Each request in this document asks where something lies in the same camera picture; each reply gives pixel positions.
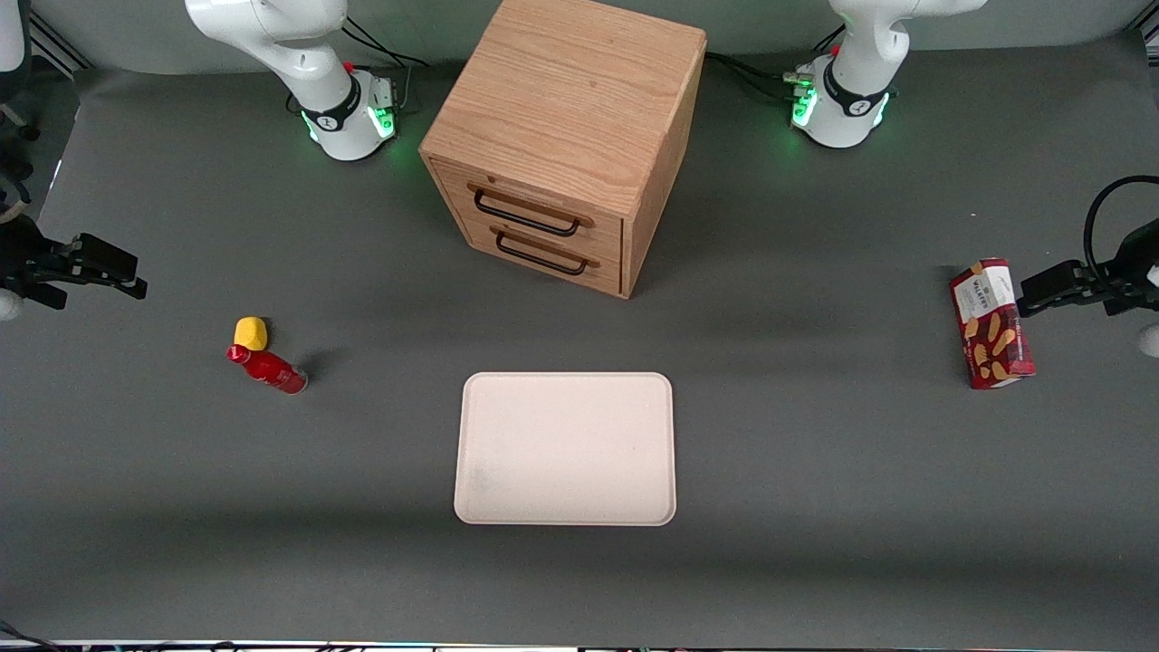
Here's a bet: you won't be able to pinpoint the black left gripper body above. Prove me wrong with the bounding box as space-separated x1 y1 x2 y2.
1099 220 1159 318

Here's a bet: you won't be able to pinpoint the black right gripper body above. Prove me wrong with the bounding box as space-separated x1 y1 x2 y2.
0 216 79 311

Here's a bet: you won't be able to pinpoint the red coke bottle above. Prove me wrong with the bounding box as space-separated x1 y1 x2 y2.
226 344 310 396

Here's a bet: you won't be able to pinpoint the cream rectangular tray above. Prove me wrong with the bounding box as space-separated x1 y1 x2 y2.
454 371 678 527

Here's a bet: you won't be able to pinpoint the red cookie box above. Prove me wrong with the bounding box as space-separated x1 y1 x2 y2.
949 258 1037 390

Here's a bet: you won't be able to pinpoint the black office chair base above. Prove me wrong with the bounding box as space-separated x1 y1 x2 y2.
0 69 43 182

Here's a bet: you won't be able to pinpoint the oak wooden drawer cabinet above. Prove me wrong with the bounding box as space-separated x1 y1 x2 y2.
418 0 708 300

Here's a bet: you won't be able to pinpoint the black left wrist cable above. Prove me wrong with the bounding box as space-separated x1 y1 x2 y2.
1084 176 1159 282

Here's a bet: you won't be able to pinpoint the black right arm base cables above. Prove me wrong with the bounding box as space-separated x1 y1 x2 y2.
342 14 432 115

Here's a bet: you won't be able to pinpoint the black arm base cables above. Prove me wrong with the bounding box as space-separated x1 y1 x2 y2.
342 14 432 115
705 25 848 106

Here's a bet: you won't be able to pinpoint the thin dark cable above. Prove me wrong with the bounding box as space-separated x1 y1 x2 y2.
0 619 55 652

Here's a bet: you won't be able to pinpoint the black left arm base cables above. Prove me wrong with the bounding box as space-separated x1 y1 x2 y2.
705 25 848 106

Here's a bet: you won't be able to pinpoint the long black drawer handle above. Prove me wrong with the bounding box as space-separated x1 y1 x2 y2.
468 184 596 238

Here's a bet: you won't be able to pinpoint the short black drawer handle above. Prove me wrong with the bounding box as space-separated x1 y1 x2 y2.
490 226 600 276

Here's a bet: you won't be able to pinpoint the wooden drawer, shorter handle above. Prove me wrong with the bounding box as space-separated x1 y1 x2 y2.
457 213 626 298

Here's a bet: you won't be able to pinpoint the wooden drawer, longer handle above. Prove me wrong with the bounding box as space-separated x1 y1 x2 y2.
431 159 626 264

